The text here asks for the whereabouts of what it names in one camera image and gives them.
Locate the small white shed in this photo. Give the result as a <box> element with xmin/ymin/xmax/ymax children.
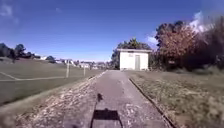
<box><xmin>116</xmin><ymin>48</ymin><xmax>153</xmax><ymax>71</ymax></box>

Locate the dark green tree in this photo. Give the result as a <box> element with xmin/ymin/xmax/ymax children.
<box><xmin>109</xmin><ymin>37</ymin><xmax>153</xmax><ymax>70</ymax></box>

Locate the grey paved path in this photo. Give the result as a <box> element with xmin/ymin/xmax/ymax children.
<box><xmin>14</xmin><ymin>69</ymin><xmax>176</xmax><ymax>128</ymax></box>

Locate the row of distant houses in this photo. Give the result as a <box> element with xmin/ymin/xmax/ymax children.
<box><xmin>34</xmin><ymin>55</ymin><xmax>113</xmax><ymax>71</ymax></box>

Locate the reddish brown tree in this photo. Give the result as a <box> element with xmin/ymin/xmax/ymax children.
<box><xmin>153</xmin><ymin>20</ymin><xmax>201</xmax><ymax>71</ymax></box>

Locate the grass field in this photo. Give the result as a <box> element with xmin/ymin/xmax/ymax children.
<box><xmin>0</xmin><ymin>57</ymin><xmax>107</xmax><ymax>111</ymax></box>

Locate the dry grass slope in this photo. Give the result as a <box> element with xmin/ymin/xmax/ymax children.
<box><xmin>123</xmin><ymin>68</ymin><xmax>224</xmax><ymax>128</ymax></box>

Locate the cluster of dark trees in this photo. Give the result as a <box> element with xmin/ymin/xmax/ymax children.
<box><xmin>0</xmin><ymin>42</ymin><xmax>36</xmax><ymax>61</ymax></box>

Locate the brown leafy tree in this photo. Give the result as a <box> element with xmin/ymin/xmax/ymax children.
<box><xmin>193</xmin><ymin>14</ymin><xmax>224</xmax><ymax>70</ymax></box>

